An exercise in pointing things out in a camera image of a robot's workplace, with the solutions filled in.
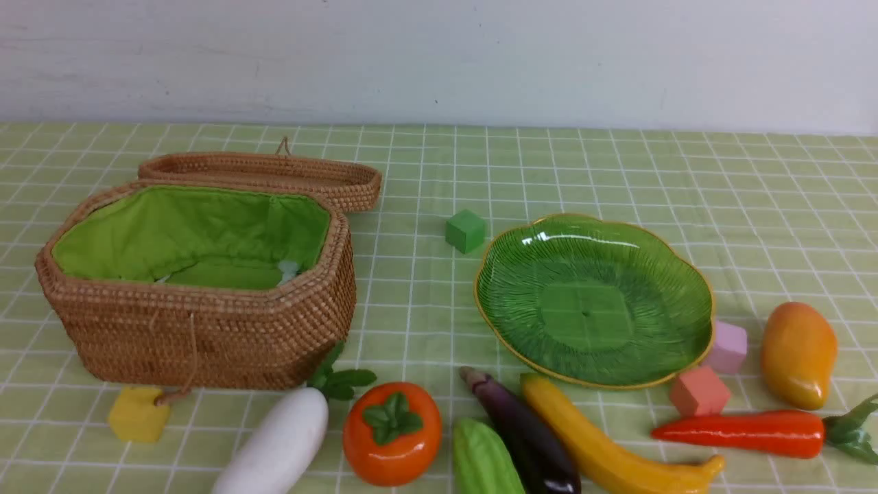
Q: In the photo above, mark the green glass leaf plate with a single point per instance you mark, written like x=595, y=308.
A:
x=595, y=303

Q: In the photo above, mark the pink foam cube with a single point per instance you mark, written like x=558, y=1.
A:
x=729, y=349

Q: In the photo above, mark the green foam cube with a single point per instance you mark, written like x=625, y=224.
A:
x=465, y=231

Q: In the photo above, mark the orange toy persimmon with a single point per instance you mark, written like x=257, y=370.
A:
x=392, y=434

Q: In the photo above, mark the woven rattan basket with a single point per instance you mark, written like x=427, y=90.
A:
x=187, y=335

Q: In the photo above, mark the woven rattan basket lid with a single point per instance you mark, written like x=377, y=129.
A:
x=349, y=187

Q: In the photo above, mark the salmon foam cube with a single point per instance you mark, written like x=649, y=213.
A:
x=699, y=392

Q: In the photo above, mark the purple toy eggplant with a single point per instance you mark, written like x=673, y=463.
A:
x=542, y=463

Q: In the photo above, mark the yellow orange toy mango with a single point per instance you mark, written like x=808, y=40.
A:
x=798, y=354

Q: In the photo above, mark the green toy bitter gourd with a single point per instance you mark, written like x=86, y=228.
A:
x=481, y=460

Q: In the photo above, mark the yellow toy banana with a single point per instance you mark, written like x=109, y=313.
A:
x=603, y=461

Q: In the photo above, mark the green fabric basket liner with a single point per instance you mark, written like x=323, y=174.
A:
x=207, y=236

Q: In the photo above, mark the yellow foam cube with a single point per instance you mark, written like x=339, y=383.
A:
x=135, y=416

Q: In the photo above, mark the white toy radish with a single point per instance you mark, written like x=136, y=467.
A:
x=288, y=439

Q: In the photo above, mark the orange toy carrot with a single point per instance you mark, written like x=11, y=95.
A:
x=788, y=433

